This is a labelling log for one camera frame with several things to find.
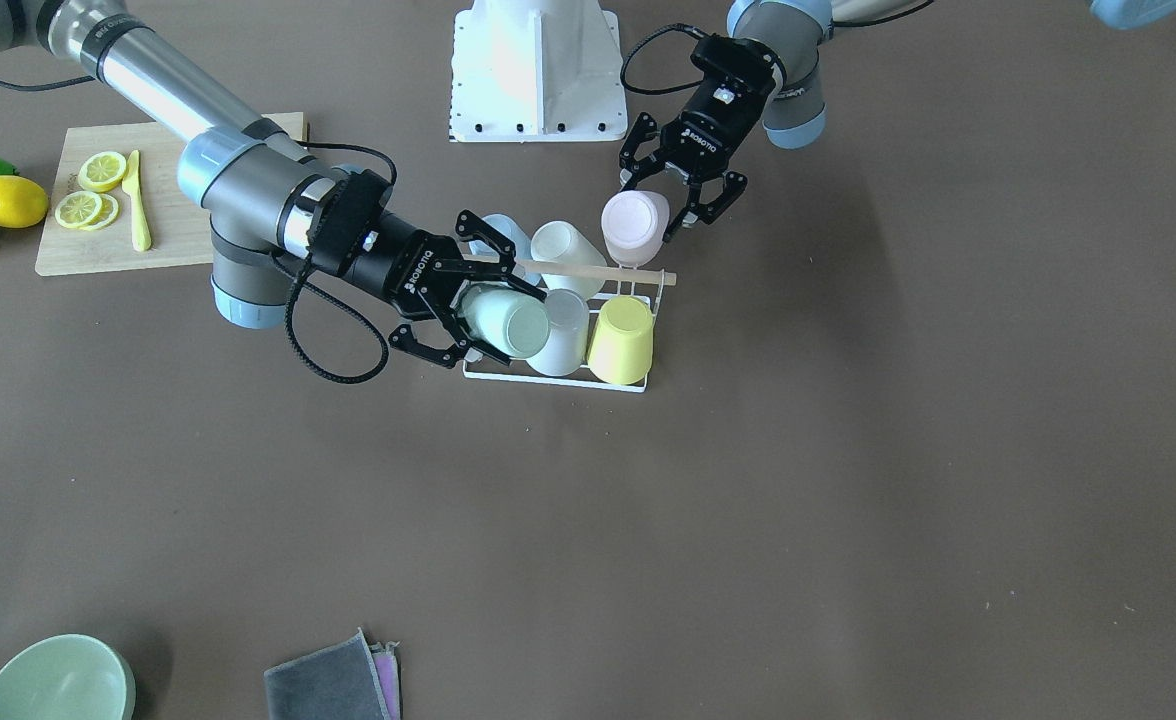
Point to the mint green cup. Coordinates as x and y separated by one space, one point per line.
515 323

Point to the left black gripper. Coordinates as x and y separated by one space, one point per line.
696 139

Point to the grey folded cloth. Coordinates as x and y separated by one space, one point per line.
354 679

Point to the yellow cup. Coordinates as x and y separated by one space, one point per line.
621 348

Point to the light blue cup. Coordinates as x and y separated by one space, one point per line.
521 242

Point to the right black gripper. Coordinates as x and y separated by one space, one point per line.
410 262

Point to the cream white cup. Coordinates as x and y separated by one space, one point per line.
562 243

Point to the yellow plastic knife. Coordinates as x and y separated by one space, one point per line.
141 236

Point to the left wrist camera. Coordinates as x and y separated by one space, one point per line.
739 69

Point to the lemon slice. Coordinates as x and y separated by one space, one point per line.
102 172
79 209
109 211

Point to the yellow lemon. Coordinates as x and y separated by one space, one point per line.
23 202

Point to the mint green bowl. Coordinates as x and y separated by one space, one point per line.
69 676

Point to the grey cup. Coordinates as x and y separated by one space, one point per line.
564 352

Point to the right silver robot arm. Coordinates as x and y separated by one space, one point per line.
278 215

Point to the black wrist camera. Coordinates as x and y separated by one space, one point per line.
348 214

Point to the wooden cutting board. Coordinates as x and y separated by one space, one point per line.
180 229

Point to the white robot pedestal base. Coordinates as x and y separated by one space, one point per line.
536 71

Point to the white wire cup rack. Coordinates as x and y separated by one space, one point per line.
648 285

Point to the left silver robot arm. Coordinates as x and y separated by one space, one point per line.
969 118

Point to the pink cup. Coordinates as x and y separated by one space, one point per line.
633 223

